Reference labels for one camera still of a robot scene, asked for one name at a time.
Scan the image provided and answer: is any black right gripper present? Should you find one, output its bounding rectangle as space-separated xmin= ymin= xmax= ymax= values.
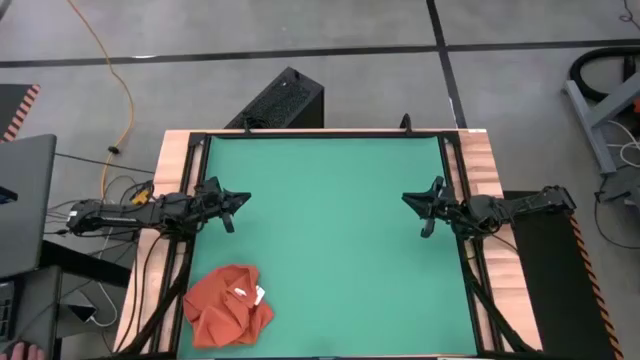
xmin=401 ymin=175 xmax=470 ymax=240

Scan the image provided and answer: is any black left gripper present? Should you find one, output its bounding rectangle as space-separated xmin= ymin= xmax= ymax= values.
xmin=189 ymin=175 xmax=252 ymax=235

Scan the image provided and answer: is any orange towel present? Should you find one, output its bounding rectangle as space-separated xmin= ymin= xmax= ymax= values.
xmin=182 ymin=264 xmax=276 ymax=350

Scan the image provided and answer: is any green table mat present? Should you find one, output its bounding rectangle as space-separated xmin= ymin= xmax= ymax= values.
xmin=176 ymin=135 xmax=480 ymax=359

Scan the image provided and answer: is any black computer tower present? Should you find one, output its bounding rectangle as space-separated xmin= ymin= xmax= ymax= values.
xmin=224 ymin=65 xmax=326 ymax=131

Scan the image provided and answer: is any black mat orange striped edge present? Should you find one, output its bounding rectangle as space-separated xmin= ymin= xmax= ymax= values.
xmin=0 ymin=83 xmax=42 ymax=144
xmin=501 ymin=189 xmax=627 ymax=360

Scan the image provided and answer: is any grey metal stand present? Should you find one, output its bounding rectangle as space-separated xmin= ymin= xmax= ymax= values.
xmin=561 ymin=69 xmax=640 ymax=176

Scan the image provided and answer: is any grey laptop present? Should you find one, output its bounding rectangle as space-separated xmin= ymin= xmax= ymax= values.
xmin=0 ymin=133 xmax=64 ymax=359

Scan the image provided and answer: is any person's hand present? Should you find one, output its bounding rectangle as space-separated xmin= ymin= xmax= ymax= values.
xmin=9 ymin=340 xmax=48 ymax=360

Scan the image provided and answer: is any yellow cable plug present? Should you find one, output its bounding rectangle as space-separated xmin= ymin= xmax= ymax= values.
xmin=130 ymin=185 xmax=153 ymax=207

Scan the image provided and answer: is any black aluminium table frame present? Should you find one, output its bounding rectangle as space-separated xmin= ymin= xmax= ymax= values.
xmin=118 ymin=130 xmax=542 ymax=360

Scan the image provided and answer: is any orange extension cable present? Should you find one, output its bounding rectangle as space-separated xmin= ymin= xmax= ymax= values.
xmin=66 ymin=0 xmax=137 ymax=201

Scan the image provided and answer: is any white cable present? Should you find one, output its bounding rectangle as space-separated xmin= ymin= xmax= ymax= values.
xmin=606 ymin=119 xmax=640 ymax=169

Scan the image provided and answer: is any black hose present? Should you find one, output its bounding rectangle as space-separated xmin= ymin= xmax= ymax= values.
xmin=569 ymin=45 xmax=640 ymax=104

